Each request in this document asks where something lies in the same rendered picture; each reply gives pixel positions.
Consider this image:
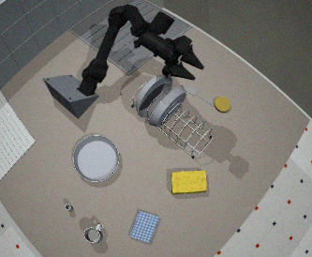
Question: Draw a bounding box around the yellow sponge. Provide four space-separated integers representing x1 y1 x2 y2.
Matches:
171 171 207 195

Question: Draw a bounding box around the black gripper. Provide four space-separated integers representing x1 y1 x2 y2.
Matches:
152 38 204 81

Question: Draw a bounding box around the grey tiled backsplash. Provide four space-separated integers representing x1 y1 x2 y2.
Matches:
0 0 111 89

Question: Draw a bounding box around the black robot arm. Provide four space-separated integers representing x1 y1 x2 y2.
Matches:
77 5 174 97

